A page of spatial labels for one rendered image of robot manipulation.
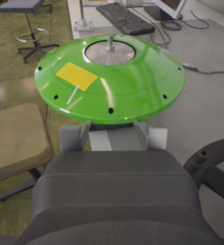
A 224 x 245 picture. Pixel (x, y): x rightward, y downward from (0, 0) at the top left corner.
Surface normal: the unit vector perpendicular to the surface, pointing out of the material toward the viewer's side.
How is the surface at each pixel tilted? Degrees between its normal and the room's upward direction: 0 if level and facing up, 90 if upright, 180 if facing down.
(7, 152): 0
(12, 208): 0
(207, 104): 0
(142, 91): 23
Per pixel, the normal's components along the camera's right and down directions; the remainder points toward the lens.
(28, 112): 0.00, -0.65
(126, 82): 0.07, -0.45
